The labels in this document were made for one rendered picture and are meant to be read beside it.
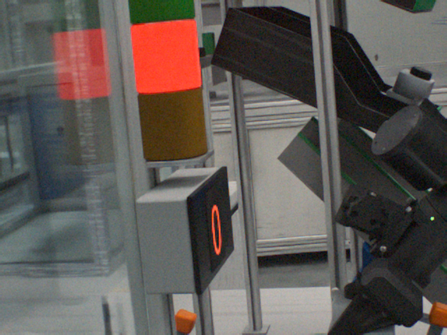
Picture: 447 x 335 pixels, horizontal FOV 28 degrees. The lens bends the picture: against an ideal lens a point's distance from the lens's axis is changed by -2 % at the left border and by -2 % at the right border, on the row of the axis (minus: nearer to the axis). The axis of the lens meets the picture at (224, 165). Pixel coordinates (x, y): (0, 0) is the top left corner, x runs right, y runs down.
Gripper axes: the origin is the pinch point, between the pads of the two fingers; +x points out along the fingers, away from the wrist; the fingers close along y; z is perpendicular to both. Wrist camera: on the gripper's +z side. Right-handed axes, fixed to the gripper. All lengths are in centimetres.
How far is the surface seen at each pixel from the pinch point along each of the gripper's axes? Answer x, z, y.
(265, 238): 121, -15, -386
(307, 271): 115, -43, -376
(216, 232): -2.0, 15.1, 19.0
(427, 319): -3.8, -5.7, 0.7
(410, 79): -16.6, 9.1, -38.2
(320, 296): 24, -8, -69
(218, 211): -2.9, 16.1, 17.7
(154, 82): -7.8, 25.7, 21.3
